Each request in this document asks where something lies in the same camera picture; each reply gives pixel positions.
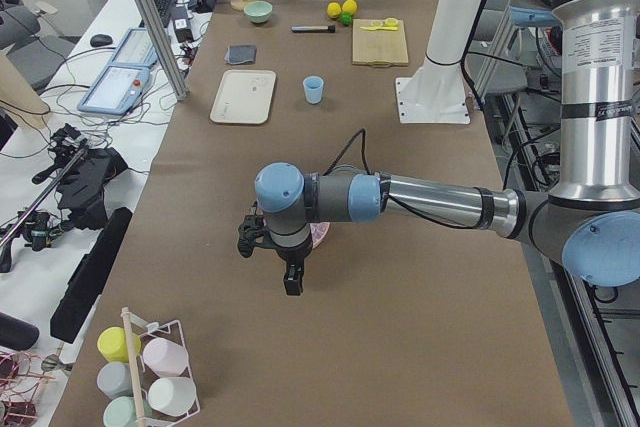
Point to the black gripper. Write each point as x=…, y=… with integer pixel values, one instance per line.
x=291, y=253

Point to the steel muddler black tip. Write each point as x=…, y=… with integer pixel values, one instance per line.
x=314, y=29

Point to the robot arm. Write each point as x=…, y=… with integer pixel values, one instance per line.
x=588, y=222

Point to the pink bowl of ice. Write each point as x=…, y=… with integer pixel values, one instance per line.
x=320, y=234

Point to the pink cup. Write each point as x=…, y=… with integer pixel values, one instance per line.
x=165, y=357

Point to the white cup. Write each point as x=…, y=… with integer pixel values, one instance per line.
x=173, y=396

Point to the yellow cup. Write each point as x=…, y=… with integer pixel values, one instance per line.
x=111, y=344

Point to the light blue plastic cup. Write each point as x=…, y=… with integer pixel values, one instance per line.
x=313, y=89

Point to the grey cup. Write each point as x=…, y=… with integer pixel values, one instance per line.
x=114, y=380

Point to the mint green cup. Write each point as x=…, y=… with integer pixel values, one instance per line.
x=120, y=412

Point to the cream rabbit tray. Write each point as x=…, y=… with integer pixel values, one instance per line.
x=244, y=97

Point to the black bar speaker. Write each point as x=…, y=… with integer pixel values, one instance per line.
x=89, y=279

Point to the grey folded cloth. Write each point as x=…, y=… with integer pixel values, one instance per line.
x=241, y=54

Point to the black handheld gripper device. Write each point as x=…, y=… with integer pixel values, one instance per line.
x=78, y=173

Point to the wooden cutting board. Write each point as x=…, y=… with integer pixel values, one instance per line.
x=382, y=48

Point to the teach pendant tablet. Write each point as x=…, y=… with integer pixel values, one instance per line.
x=116, y=90
x=136, y=49

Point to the green lime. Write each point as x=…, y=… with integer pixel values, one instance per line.
x=346, y=19

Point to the mint green bowl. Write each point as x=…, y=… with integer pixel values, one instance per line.
x=258, y=12

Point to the yellow lemon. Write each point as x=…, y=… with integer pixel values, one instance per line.
x=333, y=10
x=350, y=7

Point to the black power adapter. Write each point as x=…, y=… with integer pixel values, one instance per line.
x=181, y=24

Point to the black computer mouse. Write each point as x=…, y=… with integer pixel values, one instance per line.
x=100, y=40

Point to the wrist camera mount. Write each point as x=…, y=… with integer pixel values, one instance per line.
x=252, y=233

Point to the white wire cup rack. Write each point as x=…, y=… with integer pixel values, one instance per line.
x=138, y=332

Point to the aluminium frame post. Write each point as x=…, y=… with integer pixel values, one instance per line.
x=162, y=45

